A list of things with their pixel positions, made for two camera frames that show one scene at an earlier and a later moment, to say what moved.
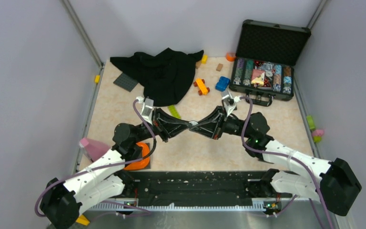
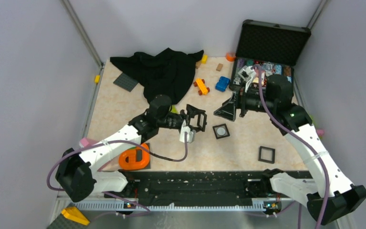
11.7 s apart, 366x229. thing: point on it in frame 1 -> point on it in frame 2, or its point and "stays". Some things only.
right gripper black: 219,116 -> 228,110
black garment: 166,74 stays
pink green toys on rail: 316,133 stays
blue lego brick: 221,85 stays
